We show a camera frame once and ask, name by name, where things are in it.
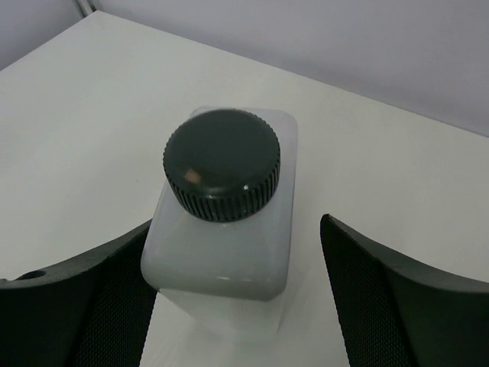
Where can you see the left aluminium frame post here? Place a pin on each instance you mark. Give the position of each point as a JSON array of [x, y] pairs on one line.
[[85, 7]]

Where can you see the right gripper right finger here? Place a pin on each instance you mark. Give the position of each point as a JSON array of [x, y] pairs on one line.
[[396, 311]]

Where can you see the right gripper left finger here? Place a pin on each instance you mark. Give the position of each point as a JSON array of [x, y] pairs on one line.
[[93, 309]]

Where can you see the white bottle black cap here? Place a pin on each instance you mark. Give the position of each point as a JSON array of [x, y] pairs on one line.
[[219, 243]]

